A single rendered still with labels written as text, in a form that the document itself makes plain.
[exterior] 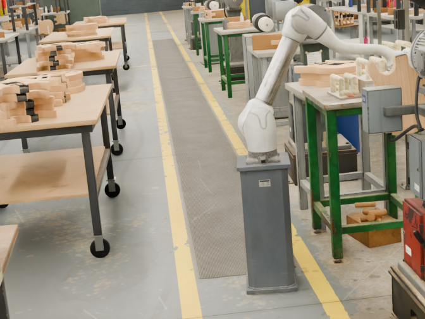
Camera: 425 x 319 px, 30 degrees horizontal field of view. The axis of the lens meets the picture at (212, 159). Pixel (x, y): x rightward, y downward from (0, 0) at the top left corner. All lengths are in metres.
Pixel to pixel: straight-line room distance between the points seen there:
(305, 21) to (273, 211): 0.99
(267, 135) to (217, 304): 0.92
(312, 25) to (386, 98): 0.72
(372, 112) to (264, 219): 0.92
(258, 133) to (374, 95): 0.76
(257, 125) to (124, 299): 1.20
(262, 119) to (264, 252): 0.71
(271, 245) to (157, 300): 0.68
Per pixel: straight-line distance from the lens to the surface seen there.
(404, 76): 4.01
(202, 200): 6.06
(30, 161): 6.07
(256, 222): 4.18
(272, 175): 4.11
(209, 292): 4.38
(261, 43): 7.88
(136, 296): 4.42
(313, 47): 6.25
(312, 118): 4.97
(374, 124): 3.64
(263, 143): 4.12
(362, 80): 4.59
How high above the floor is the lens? 1.69
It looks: 13 degrees down
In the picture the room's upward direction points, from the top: 5 degrees counter-clockwise
